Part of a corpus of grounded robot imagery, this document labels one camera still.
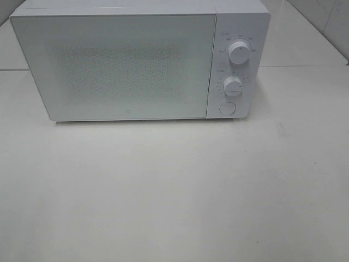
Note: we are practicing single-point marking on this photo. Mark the white microwave oven body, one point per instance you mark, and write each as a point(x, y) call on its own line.
point(234, 20)

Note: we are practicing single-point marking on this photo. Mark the round white door button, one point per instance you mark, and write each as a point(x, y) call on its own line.
point(227, 108)

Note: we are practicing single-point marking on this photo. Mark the white microwave door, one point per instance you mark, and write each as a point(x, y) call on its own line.
point(95, 68)

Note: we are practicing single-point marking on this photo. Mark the upper white power knob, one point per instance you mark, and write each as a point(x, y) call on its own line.
point(239, 52)

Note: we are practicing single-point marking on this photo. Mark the white timer knob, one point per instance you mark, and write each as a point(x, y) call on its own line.
point(232, 86)

